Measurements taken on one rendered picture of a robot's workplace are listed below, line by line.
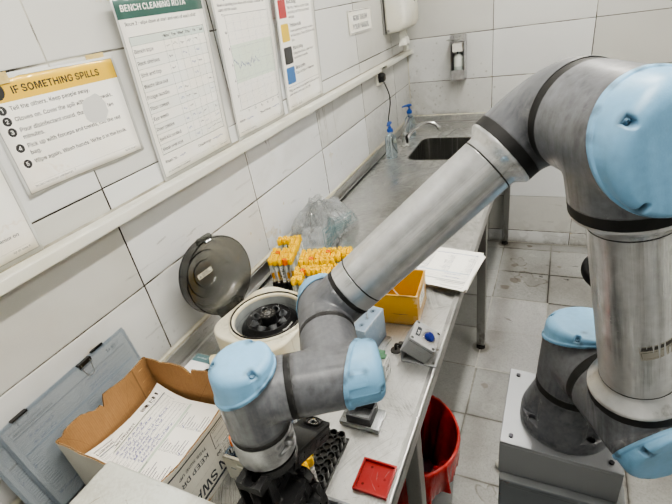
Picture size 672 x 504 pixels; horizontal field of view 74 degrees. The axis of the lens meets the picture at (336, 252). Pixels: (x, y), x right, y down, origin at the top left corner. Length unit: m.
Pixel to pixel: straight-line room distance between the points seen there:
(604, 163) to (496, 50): 2.62
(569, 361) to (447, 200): 0.35
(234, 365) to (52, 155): 0.67
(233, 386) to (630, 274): 0.42
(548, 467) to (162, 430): 0.76
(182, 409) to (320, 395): 0.64
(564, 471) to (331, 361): 0.54
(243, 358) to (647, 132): 0.43
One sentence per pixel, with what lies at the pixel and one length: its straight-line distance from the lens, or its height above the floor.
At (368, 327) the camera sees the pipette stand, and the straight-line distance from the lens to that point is 1.11.
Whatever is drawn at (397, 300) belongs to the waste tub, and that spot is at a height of 0.96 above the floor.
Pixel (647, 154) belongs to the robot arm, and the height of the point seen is 1.53.
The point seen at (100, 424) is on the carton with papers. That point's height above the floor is 0.97.
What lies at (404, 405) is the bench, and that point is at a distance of 1.06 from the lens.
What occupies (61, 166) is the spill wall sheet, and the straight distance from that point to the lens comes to 1.06.
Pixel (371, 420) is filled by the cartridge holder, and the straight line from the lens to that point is 1.01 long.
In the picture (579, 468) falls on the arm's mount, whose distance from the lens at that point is 0.92.
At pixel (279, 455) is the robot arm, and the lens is 0.58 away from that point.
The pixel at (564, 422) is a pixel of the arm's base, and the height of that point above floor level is 1.01.
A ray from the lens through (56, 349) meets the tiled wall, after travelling 1.10.
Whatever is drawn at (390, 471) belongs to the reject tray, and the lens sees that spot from 0.96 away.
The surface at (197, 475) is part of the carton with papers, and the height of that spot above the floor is 0.96.
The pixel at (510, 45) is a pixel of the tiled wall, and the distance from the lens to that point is 3.02.
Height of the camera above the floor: 1.68
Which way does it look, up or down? 29 degrees down
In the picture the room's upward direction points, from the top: 10 degrees counter-clockwise
